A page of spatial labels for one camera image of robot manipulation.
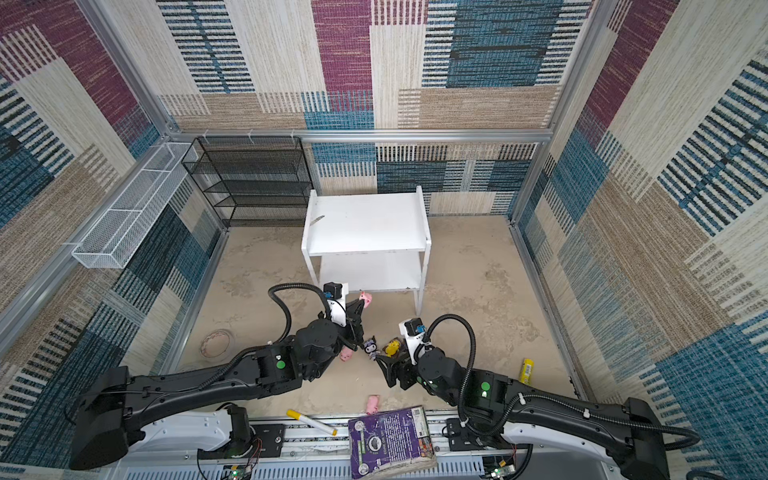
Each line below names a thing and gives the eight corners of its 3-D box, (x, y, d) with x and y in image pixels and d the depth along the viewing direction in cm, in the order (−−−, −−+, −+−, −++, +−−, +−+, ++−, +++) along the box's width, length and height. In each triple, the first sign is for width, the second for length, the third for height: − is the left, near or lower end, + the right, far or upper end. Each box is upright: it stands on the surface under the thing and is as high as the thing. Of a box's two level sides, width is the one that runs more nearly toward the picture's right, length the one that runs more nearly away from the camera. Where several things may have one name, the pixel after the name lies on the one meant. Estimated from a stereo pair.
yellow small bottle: (518, 381, 84) (521, 379, 82) (522, 359, 88) (524, 356, 86) (529, 386, 83) (532, 383, 81) (532, 363, 87) (535, 360, 85)
